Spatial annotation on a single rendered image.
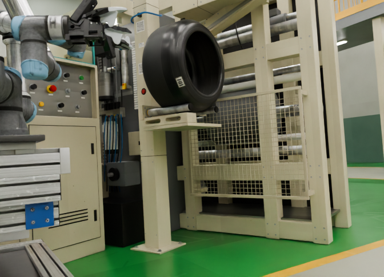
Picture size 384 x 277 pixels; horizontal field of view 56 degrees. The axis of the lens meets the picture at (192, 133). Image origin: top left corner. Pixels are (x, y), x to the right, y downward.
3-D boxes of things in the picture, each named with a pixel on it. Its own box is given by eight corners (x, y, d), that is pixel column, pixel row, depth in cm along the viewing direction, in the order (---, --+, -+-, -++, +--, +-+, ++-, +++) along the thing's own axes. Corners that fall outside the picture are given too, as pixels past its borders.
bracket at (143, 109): (139, 120, 230) (139, 105, 231) (178, 122, 262) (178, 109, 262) (143, 120, 228) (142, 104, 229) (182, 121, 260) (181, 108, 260)
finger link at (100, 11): (115, 16, 109) (95, 25, 114) (115, 11, 110) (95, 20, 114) (104, 10, 105) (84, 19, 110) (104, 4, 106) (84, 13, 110)
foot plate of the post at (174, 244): (130, 249, 241) (130, 246, 241) (157, 240, 262) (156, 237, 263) (160, 254, 225) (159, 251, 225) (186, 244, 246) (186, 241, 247)
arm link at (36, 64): (55, 82, 118) (54, 49, 118) (44, 75, 107) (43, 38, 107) (30, 83, 117) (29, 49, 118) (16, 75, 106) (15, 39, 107)
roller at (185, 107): (146, 109, 232) (150, 109, 236) (146, 116, 232) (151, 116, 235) (188, 102, 211) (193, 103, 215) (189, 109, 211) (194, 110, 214)
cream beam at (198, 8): (171, 15, 263) (170, -5, 264) (192, 24, 283) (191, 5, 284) (246, -11, 227) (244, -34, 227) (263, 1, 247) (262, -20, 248)
